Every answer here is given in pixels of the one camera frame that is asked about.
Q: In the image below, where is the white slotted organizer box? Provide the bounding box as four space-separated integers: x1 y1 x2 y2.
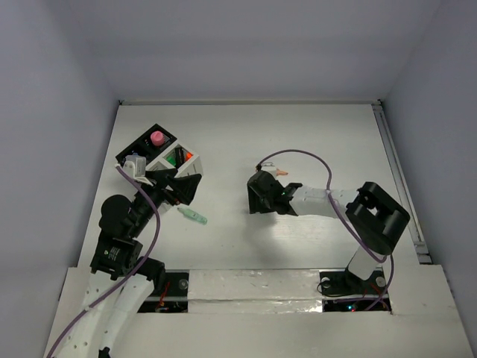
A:
146 141 203 178

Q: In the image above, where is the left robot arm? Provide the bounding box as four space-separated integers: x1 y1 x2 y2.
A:
46 155 202 357

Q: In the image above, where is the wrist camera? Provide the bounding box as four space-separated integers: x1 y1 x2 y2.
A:
256 161 277 175
115 154 147 181

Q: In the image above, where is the black slotted organizer box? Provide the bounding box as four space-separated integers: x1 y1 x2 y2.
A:
116 124 177 171

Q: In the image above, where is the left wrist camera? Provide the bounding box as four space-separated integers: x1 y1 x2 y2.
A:
115 154 147 181

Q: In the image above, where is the aluminium side rail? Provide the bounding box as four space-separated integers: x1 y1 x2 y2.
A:
371 102 434 265

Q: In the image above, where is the blue-capped black highlighter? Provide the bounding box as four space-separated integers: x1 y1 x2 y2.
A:
174 147 186 168

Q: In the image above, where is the green-capped black highlighter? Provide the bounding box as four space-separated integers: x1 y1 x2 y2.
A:
166 151 177 166

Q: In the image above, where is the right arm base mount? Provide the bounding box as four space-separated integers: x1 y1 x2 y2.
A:
317 268 391 313

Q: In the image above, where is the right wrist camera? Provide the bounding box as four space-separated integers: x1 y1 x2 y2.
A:
256 161 277 175

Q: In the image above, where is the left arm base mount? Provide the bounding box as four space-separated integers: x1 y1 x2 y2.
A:
138 271 189 313

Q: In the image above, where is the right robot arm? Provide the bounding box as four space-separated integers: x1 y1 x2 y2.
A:
247 170 410 292

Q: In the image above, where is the pink-capped clear pencil tube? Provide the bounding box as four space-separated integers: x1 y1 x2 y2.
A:
150 131 165 147

